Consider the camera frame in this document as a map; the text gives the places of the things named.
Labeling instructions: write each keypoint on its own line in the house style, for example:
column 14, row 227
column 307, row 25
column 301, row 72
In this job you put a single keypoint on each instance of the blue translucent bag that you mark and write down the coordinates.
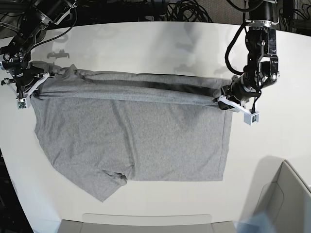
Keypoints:
column 258, row 223

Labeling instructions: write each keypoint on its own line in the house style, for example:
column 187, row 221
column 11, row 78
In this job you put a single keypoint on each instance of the grey front tray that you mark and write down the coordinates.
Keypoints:
column 96, row 223

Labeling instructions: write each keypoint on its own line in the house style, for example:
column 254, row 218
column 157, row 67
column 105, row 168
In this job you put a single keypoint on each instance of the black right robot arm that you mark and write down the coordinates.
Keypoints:
column 15, row 57

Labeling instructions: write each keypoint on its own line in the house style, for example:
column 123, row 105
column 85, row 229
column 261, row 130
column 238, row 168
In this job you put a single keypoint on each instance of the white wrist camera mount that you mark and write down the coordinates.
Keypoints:
column 23, row 100
column 249, row 117

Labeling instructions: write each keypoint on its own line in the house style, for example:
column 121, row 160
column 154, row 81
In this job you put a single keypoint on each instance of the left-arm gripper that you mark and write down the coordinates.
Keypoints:
column 240, row 90

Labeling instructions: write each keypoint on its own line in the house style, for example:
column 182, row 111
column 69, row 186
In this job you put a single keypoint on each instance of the beige plastic bin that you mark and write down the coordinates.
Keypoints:
column 287, row 201

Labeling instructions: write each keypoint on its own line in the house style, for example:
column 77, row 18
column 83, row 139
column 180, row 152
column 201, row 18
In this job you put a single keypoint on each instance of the grey T-shirt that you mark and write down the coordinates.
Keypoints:
column 101, row 129

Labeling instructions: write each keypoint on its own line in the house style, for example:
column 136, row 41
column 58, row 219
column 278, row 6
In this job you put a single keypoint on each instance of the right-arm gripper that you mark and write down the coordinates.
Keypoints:
column 23, row 76

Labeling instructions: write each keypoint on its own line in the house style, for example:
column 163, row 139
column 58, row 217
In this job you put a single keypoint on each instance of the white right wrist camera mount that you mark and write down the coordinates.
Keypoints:
column 23, row 100

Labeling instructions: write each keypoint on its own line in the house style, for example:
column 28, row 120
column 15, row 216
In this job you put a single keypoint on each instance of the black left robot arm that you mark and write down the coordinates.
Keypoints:
column 262, row 61

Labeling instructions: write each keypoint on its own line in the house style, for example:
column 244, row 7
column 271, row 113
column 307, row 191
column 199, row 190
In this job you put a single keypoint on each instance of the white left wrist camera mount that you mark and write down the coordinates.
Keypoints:
column 249, row 117

